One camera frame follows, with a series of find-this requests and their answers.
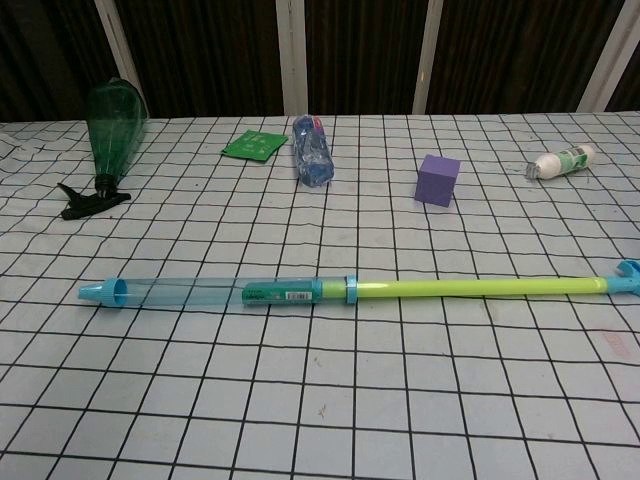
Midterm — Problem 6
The small white bottle green label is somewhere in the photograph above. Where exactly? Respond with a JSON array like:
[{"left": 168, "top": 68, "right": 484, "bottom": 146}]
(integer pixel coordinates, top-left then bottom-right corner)
[{"left": 524, "top": 143, "right": 598, "bottom": 181}]

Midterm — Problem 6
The blue green water pump toy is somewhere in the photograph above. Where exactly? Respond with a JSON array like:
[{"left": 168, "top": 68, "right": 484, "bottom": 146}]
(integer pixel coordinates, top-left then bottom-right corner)
[{"left": 77, "top": 259, "right": 640, "bottom": 307}]

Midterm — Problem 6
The white frame post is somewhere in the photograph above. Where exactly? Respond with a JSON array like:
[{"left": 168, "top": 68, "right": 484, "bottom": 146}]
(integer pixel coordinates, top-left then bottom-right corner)
[
  {"left": 275, "top": 0, "right": 307, "bottom": 117},
  {"left": 94, "top": 0, "right": 147, "bottom": 110},
  {"left": 412, "top": 0, "right": 459, "bottom": 115},
  {"left": 577, "top": 0, "right": 640, "bottom": 114}
]

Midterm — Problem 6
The green flat packet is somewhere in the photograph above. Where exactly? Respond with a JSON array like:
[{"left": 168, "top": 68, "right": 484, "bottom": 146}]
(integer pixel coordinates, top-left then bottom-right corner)
[{"left": 220, "top": 129, "right": 289, "bottom": 164}]

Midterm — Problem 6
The clear blue water bottle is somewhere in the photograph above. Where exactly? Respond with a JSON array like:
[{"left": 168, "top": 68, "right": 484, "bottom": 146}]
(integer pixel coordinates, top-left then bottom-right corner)
[{"left": 291, "top": 114, "right": 335, "bottom": 189}]

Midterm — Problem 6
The green spray bottle black trigger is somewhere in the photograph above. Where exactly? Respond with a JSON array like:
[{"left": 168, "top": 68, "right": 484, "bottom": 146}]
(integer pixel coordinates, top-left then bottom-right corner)
[{"left": 56, "top": 77, "right": 150, "bottom": 220}]

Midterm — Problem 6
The white black-checked tablecloth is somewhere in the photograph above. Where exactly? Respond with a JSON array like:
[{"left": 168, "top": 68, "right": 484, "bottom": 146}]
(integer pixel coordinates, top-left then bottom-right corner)
[{"left": 0, "top": 110, "right": 640, "bottom": 480}]

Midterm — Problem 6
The purple foam cube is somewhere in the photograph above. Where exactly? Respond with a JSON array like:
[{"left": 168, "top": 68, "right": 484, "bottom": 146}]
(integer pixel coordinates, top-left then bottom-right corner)
[{"left": 414, "top": 154, "right": 461, "bottom": 208}]

